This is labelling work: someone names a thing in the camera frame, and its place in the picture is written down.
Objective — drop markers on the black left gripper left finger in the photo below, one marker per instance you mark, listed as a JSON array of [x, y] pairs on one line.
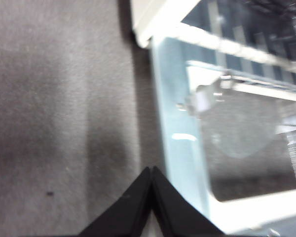
[[128, 212]]

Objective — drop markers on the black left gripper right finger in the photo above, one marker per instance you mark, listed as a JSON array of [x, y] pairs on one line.
[[177, 212]]

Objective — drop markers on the cream Toshiba toaster oven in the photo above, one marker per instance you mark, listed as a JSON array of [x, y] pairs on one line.
[[148, 22]]

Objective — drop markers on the metal heater guard grille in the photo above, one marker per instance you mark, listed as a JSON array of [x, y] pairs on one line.
[[261, 47]]

